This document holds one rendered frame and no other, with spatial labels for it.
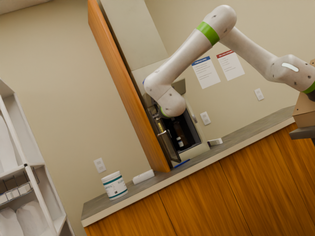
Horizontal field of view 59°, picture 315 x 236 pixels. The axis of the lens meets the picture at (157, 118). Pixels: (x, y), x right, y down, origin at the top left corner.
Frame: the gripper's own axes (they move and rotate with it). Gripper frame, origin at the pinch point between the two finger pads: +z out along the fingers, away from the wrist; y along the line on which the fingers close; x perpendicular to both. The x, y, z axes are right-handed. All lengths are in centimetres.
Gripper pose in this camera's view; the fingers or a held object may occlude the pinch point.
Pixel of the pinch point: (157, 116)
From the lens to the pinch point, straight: 165.9
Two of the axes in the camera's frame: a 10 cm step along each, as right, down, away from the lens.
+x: 4.1, 9.1, -0.5
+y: -8.9, 3.8, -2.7
